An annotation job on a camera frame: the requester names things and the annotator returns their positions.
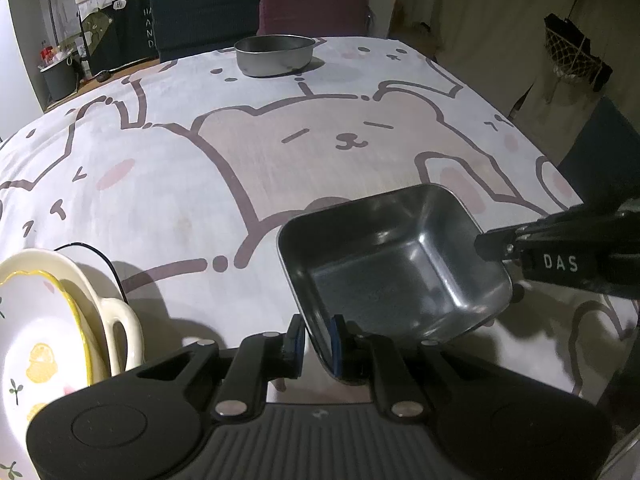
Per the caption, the white net basket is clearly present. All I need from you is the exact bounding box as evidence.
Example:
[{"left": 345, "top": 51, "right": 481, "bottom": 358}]
[{"left": 544, "top": 12, "right": 613, "bottom": 93}]

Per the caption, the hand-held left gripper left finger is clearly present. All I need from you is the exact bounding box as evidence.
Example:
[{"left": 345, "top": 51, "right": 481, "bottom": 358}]
[{"left": 136, "top": 316, "right": 307, "bottom": 420}]

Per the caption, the cream bowl with handles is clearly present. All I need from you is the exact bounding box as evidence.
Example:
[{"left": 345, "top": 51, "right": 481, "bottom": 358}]
[{"left": 0, "top": 249, "right": 147, "bottom": 381}]

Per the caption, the white plate with dark rim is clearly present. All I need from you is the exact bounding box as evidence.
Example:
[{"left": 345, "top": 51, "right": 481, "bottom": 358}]
[{"left": 52, "top": 241, "right": 130, "bottom": 306}]

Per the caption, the black printed curtain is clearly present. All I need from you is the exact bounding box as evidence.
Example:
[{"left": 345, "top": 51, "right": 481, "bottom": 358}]
[{"left": 77, "top": 0, "right": 158, "bottom": 76}]

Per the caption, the floral bowl with yellow rim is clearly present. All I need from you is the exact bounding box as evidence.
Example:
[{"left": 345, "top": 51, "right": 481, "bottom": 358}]
[{"left": 0, "top": 269, "right": 97, "bottom": 480}]

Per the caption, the square steel bowl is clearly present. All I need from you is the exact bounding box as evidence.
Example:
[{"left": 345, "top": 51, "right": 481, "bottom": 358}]
[{"left": 276, "top": 184, "right": 515, "bottom": 356}]

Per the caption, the dark blue chair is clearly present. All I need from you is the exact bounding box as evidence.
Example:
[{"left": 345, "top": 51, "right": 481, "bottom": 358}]
[
  {"left": 149, "top": 0, "right": 266, "bottom": 63},
  {"left": 557, "top": 97, "right": 640, "bottom": 206}
]

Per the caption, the maroon chair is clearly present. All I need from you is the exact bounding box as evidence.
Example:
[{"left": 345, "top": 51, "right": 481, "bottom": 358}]
[{"left": 257, "top": 0, "right": 371, "bottom": 38}]

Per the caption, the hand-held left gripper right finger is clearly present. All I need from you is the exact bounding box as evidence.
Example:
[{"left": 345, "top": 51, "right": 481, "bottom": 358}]
[{"left": 330, "top": 314, "right": 501, "bottom": 418}]

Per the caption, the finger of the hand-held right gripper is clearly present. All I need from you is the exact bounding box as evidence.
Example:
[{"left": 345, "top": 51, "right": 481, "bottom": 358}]
[{"left": 474, "top": 220, "right": 531, "bottom": 265}]

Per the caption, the grey bucket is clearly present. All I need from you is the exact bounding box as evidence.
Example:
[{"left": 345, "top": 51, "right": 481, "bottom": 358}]
[{"left": 40, "top": 55, "right": 81, "bottom": 103}]

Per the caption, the bear printed tablecloth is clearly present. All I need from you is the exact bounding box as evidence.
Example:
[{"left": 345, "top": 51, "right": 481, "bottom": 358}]
[{"left": 0, "top": 35, "right": 640, "bottom": 480}]

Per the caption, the round steel bowl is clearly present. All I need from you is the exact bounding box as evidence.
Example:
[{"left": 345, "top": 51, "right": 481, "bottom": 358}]
[{"left": 234, "top": 34, "right": 317, "bottom": 78}]

